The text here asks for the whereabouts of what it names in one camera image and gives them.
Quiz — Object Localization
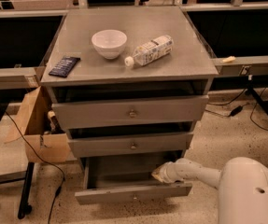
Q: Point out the dark blue snack packet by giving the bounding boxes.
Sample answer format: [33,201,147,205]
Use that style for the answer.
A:
[49,56,80,77]

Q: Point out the black table leg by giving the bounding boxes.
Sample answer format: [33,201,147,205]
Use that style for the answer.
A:
[18,162,35,219]

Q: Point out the grey middle drawer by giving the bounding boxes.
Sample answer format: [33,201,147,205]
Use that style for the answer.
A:
[69,133,193,158]

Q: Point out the white ceramic bowl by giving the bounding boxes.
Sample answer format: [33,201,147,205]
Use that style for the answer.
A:
[92,30,127,60]

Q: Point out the small yellow foam piece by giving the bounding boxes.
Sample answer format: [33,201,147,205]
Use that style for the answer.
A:
[222,56,235,63]

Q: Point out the grey drawer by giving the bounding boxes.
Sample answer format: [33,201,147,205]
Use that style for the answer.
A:
[75,151,192,204]
[69,133,193,158]
[52,95,208,129]

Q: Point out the grey wall rail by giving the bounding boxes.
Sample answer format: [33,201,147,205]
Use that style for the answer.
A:
[213,56,268,77]

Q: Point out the black floor cable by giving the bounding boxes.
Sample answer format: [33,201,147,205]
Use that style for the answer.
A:
[4,111,66,224]

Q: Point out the black stand leg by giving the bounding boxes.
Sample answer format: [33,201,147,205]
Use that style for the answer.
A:
[247,75,268,116]

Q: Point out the brown cardboard box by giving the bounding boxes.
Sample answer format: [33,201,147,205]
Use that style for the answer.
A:
[5,87,70,163]

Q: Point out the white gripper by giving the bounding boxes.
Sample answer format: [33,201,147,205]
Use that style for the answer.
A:
[151,161,181,183]

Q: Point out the black power adapter cable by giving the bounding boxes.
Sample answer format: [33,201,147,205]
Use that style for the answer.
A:
[204,89,249,119]

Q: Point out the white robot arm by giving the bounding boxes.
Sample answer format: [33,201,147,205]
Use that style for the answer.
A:
[152,157,268,224]

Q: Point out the clear plastic bottle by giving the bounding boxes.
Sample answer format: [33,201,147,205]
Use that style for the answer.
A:
[124,35,174,67]

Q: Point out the grey top drawer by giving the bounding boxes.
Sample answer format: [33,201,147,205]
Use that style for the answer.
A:
[52,95,208,129]

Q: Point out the grey drawer cabinet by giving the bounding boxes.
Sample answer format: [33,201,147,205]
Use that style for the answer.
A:
[40,6,219,206]

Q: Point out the grey bottom drawer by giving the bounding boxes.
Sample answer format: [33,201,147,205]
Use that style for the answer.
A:
[75,151,192,204]

